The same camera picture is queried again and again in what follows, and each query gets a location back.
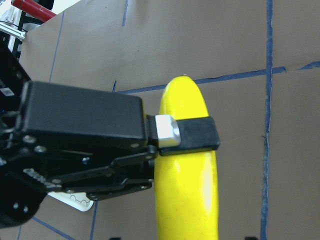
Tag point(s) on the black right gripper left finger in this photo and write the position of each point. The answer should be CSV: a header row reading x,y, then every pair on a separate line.
x,y
72,119

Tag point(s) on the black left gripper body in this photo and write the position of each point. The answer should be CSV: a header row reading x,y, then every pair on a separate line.
x,y
29,151

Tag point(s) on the white bear tray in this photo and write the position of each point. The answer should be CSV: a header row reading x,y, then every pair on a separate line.
x,y
78,201

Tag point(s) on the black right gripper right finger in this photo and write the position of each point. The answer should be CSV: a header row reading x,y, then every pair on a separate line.
x,y
111,178

